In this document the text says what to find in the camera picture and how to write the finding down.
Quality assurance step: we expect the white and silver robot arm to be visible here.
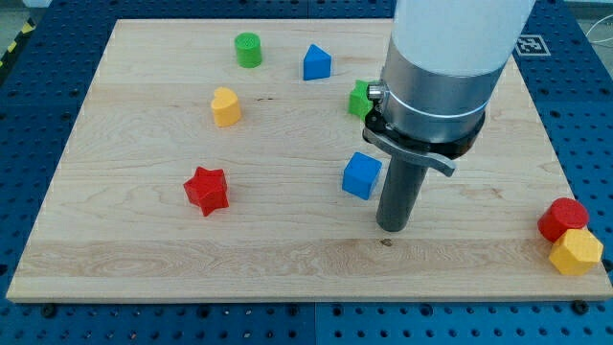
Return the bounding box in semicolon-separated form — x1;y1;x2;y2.
381;0;534;143

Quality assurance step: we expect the blue cube block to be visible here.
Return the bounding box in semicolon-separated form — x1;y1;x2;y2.
342;152;382;200

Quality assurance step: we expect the green star block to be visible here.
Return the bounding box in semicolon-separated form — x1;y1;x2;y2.
348;80;374;121

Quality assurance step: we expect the light wooden board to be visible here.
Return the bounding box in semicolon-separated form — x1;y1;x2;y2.
7;19;612;303

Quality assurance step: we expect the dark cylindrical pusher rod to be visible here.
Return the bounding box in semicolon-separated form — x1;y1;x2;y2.
376;157;427;232

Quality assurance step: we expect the red star block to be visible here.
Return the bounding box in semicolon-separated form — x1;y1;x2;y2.
183;167;229;217

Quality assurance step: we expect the yellow heart block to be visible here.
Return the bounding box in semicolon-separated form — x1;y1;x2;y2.
211;87;242;127

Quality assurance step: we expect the blue triangular prism block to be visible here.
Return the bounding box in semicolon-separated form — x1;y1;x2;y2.
303;44;331;81

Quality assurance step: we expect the black clamp with metal lever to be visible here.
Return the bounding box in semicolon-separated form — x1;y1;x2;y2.
362;108;485;176

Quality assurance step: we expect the green cylinder block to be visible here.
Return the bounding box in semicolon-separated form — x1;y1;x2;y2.
234;32;262;68

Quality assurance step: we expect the white fiducial marker tag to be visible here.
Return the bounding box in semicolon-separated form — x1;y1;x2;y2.
515;34;551;57

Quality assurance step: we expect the red cylinder block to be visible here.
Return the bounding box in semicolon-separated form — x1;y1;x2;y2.
537;197;589;242

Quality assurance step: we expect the yellow hexagon block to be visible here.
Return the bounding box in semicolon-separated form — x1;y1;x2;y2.
549;229;604;276

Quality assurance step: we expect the white cable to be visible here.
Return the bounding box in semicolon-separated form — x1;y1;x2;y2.
584;12;613;50

